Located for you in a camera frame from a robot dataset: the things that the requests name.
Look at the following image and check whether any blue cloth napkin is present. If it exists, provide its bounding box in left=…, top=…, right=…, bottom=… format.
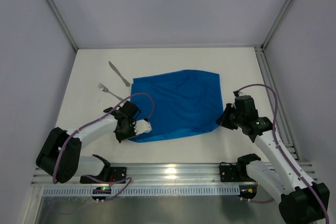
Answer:
left=131, top=70, right=224, bottom=143

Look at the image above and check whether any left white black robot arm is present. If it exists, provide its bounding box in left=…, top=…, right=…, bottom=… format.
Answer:
left=36, top=101, right=141, bottom=184

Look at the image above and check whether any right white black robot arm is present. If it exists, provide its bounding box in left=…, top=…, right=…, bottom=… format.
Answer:
left=216, top=95, right=330, bottom=223

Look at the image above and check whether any silver table knife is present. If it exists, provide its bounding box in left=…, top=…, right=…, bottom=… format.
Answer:
left=108, top=61, right=131, bottom=87

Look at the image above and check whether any silver fork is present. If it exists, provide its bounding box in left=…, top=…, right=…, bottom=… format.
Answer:
left=98, top=82, right=123, bottom=101

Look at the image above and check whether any right black controller board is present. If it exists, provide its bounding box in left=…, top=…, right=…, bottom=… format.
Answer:
left=238, top=187, right=257, bottom=201

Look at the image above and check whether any black controller board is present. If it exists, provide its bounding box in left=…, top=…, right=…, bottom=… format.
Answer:
left=238, top=187, right=257, bottom=201
left=91, top=186, right=111, bottom=201

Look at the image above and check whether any left black controller board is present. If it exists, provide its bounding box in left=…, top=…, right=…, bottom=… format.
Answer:
left=91, top=186, right=111, bottom=201

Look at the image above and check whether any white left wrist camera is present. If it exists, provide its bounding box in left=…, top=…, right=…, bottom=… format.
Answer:
left=134, top=119, right=152, bottom=135

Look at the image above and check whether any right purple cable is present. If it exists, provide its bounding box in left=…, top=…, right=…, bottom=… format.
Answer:
left=235, top=84, right=330, bottom=224

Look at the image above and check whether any purple cable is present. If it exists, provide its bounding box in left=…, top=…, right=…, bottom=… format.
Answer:
left=52, top=92, right=155, bottom=206
left=235, top=84, right=330, bottom=224

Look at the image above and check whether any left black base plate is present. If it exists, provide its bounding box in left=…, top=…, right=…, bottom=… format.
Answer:
left=80, top=166, right=127, bottom=184

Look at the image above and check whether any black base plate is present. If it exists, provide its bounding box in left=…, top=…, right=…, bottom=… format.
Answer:
left=218, top=162, right=244, bottom=183
left=80, top=166, right=127, bottom=184

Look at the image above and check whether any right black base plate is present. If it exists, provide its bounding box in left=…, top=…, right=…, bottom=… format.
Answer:
left=218, top=162, right=244, bottom=183

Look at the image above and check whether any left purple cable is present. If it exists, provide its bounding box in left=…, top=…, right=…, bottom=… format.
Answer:
left=52, top=92, right=155, bottom=206

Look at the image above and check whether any aluminium front rail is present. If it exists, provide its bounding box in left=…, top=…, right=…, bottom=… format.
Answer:
left=31, top=162, right=318, bottom=186

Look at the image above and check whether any aluminium rail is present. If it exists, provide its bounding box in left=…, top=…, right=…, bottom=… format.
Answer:
left=31, top=162, right=318, bottom=186
left=254, top=46, right=301, bottom=162

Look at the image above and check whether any right side aluminium rail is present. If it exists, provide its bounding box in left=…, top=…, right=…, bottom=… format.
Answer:
left=254, top=46, right=301, bottom=162

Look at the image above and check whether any slotted grey cable duct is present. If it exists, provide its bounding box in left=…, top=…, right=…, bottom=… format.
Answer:
left=43, top=184, right=240, bottom=197

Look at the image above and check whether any right aluminium frame post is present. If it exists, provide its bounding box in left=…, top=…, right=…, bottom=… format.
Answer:
left=261, top=0, right=295, bottom=51

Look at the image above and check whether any aluminium frame post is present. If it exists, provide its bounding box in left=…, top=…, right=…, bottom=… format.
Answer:
left=45, top=0, right=79, bottom=52
left=261, top=0, right=295, bottom=51

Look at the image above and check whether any left aluminium frame post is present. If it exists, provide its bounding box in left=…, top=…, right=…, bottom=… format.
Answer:
left=45, top=0, right=79, bottom=52

